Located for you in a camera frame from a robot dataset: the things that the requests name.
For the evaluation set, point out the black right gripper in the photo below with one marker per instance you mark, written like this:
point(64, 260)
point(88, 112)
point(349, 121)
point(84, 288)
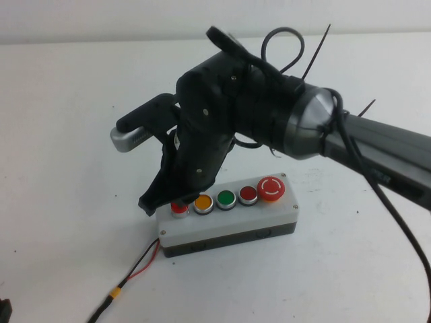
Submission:
point(208, 91)

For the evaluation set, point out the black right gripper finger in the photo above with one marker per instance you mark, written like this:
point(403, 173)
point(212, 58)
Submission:
point(160, 188)

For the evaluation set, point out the red illuminated push button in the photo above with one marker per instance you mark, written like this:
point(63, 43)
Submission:
point(179, 210)

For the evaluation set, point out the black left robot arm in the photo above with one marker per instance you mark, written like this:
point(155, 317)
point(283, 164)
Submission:
point(4, 311)

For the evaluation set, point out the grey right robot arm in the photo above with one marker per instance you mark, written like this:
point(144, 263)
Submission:
point(370, 141)

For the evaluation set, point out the yellow push button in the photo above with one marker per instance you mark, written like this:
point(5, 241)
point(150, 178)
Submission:
point(203, 203)

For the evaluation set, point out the green push button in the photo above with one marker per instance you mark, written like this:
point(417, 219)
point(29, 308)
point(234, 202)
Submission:
point(225, 198)

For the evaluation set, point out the dark red push button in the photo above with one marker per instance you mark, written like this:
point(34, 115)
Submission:
point(248, 194)

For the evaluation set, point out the white and black button box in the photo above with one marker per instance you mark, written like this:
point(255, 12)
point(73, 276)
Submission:
point(232, 223)

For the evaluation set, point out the red emergency stop mushroom button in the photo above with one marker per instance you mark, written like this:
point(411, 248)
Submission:
point(272, 187)

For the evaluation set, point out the long black zip tie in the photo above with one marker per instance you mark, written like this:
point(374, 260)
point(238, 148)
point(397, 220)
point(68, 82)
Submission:
point(316, 50)

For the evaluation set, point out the short black zip tie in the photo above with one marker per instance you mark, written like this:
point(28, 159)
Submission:
point(367, 107)

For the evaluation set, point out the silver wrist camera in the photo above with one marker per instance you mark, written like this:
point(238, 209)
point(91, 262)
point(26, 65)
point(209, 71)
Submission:
point(129, 139)

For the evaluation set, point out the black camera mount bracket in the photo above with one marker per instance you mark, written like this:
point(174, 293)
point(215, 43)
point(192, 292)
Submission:
point(148, 112)

